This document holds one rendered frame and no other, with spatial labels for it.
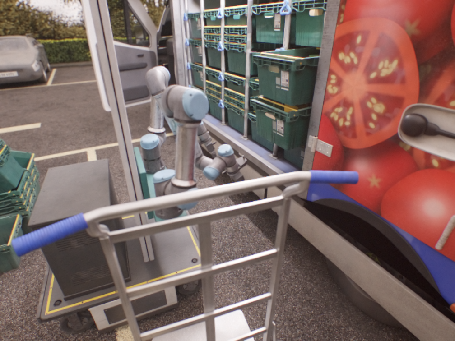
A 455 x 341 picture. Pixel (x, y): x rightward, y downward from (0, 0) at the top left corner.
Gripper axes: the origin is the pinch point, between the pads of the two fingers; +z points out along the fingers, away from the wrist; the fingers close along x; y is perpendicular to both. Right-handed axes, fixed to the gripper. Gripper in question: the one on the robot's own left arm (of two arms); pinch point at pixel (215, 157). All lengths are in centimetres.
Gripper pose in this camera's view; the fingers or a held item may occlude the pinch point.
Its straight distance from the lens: 188.3
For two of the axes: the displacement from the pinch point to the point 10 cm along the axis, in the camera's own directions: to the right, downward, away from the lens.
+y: 8.7, -4.9, 0.7
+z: 4.2, 8.0, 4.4
